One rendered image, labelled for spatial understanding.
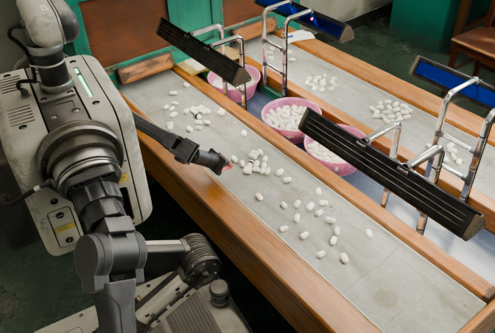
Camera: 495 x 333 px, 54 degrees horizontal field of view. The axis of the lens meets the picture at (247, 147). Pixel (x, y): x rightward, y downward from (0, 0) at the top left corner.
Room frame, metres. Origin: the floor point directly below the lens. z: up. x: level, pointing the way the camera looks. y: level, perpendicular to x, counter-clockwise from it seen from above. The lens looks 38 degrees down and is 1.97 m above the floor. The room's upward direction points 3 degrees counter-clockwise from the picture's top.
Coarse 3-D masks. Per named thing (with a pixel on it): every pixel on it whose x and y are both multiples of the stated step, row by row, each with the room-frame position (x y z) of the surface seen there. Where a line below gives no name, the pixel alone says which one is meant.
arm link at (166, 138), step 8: (136, 120) 1.42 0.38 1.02; (144, 120) 1.41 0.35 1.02; (136, 128) 1.40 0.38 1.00; (144, 128) 1.39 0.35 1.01; (152, 128) 1.39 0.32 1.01; (160, 128) 1.38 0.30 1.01; (152, 136) 1.37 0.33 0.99; (160, 136) 1.36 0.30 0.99; (168, 136) 1.35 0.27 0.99; (176, 136) 1.35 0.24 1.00; (168, 144) 1.33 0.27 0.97; (176, 144) 1.35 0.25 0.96; (184, 144) 1.32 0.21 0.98; (192, 144) 1.33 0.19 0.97; (176, 152) 1.31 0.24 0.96; (184, 152) 1.31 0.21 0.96; (184, 160) 1.30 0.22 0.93
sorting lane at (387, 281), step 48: (144, 96) 2.05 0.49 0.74; (192, 96) 2.03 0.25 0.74; (240, 144) 1.62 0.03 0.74; (240, 192) 1.33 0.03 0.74; (288, 192) 1.32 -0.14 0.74; (288, 240) 1.09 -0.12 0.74; (384, 240) 1.07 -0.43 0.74; (336, 288) 0.89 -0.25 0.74; (384, 288) 0.88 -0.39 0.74; (432, 288) 0.88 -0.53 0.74
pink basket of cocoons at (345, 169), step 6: (342, 126) 1.69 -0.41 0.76; (348, 126) 1.68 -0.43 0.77; (354, 132) 1.65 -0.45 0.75; (360, 132) 1.63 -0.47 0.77; (306, 138) 1.62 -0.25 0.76; (360, 138) 1.62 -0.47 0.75; (306, 144) 1.59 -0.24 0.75; (306, 150) 1.53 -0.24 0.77; (312, 156) 1.49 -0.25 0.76; (324, 162) 1.45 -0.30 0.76; (330, 162) 1.45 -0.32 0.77; (330, 168) 1.46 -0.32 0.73; (342, 168) 1.45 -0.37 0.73; (348, 168) 1.46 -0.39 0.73; (354, 168) 1.48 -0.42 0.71; (336, 174) 1.47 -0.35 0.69; (342, 174) 1.46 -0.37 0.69; (348, 174) 1.48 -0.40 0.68
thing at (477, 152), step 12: (468, 84) 1.40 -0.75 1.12; (444, 108) 1.34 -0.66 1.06; (444, 120) 1.34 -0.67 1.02; (492, 120) 1.22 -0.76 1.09; (480, 132) 1.23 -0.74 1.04; (432, 144) 1.35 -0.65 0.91; (480, 144) 1.22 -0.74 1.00; (480, 156) 1.22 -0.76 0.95; (444, 168) 1.30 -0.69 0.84; (468, 168) 1.23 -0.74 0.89; (468, 180) 1.22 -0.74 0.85; (468, 192) 1.22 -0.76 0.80
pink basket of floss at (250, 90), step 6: (246, 66) 2.26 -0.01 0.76; (252, 66) 2.24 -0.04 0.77; (210, 72) 2.20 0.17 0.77; (252, 72) 2.23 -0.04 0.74; (258, 72) 2.19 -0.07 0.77; (210, 78) 2.18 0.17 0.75; (258, 78) 2.16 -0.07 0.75; (210, 84) 2.09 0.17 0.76; (252, 84) 2.06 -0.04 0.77; (222, 90) 2.04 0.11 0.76; (228, 90) 2.03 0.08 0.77; (234, 90) 2.02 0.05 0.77; (246, 90) 2.05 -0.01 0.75; (252, 90) 2.08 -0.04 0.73; (228, 96) 2.05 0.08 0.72; (234, 96) 2.04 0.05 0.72; (240, 96) 2.05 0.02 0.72
